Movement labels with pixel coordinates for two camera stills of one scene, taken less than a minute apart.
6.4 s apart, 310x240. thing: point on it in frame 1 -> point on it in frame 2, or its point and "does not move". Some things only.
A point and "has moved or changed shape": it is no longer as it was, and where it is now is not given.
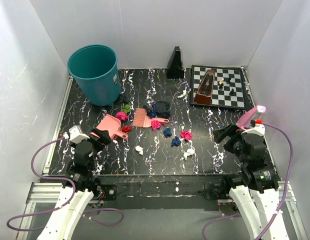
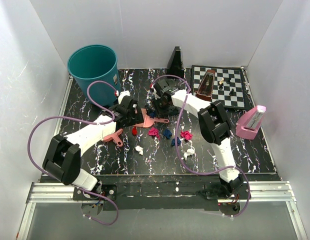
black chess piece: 232,93 does not move
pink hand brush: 141,119 does not move
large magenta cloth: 156,124 -> 154,131
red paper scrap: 126,128 -> 134,130
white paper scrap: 190,152 does not move
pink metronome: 256,113 does not move
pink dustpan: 112,124 has moved or changed shape
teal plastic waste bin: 95,68 does not move
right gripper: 232,131 -> 164,112
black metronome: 175,69 does not move
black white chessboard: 228,85 does not move
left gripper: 103,140 -> 137,118
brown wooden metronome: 204,94 does not move
